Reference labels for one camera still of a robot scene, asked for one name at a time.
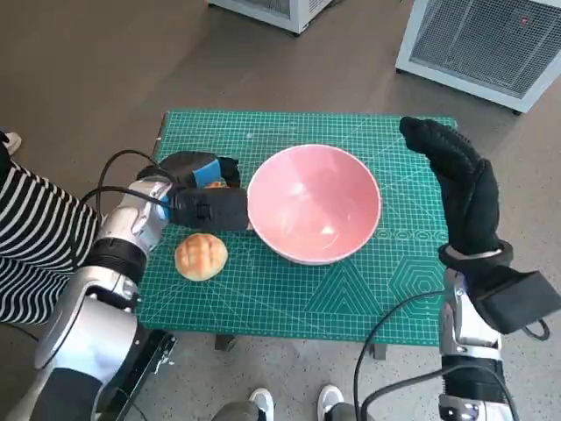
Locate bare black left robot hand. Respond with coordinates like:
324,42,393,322
186,151,243,190

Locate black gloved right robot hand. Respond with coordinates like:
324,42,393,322
399,116,503,258

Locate pink bowl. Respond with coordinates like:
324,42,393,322
246,143,382,267

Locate round scored toy bun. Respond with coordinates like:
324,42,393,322
174,232,230,281

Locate green cutting mat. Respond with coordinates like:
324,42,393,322
133,109,459,347

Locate white mesh cabinet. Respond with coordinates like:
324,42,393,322
394,0,561,114

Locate white glass-top cabinet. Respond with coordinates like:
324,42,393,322
206,0,332,35

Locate person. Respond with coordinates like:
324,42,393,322
0,144,103,325
212,385,365,421

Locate person's foot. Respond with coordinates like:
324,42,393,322
0,131,22,155

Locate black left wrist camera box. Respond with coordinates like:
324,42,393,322
168,186,249,232

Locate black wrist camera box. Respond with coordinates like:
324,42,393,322
168,186,249,232
475,269,561,341

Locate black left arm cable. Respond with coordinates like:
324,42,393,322
81,186,174,211
98,148,174,194

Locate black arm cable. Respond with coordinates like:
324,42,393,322
98,148,174,194
363,366,521,421
81,186,174,211
352,291,448,421

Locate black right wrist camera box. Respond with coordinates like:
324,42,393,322
475,269,561,341

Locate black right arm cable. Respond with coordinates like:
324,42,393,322
363,366,521,421
352,291,448,421

